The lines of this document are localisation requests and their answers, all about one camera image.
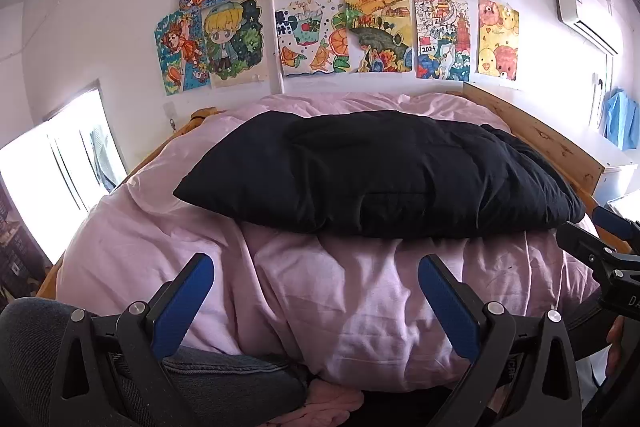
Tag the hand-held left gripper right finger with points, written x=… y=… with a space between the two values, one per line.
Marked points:
x=450 y=307

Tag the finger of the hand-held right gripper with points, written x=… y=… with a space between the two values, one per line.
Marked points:
x=615 y=219
x=580 y=242

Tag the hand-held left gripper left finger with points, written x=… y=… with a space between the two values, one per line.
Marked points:
x=177 y=307

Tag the black pillow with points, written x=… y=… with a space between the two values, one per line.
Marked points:
x=380 y=177

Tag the person's right hand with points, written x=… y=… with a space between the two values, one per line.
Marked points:
x=614 y=347

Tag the white cabinet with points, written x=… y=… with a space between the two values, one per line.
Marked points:
x=617 y=177

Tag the person's leg in jeans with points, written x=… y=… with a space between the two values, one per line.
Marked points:
x=225 y=372

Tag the light blue hanging cloth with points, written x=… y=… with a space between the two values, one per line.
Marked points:
x=622 y=119

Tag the pink blanket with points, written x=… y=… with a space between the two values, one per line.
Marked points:
x=300 y=287

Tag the pink crumpled cloth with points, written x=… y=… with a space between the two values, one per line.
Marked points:
x=332 y=404

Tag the dark printed curtain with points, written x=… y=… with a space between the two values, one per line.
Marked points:
x=17 y=247

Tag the bright window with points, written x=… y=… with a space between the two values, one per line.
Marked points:
x=35 y=167

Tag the white air conditioner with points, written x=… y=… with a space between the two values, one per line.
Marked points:
x=585 y=12

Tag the pigs and chick drawing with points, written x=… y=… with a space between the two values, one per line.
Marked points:
x=497 y=39

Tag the city buildings drawing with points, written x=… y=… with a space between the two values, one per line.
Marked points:
x=440 y=37

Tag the orange-haired girl blue drawing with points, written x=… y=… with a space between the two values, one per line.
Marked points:
x=180 y=52

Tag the blond boy green bushes drawing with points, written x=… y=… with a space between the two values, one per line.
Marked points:
x=232 y=42

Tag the fields landscape drawing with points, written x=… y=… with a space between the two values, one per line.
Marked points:
x=380 y=29

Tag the orange slices drink drawing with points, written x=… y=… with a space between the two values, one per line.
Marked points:
x=312 y=37

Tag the wooden bed frame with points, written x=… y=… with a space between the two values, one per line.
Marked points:
x=550 y=142

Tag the white wall pipe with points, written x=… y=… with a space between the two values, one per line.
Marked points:
x=276 y=83

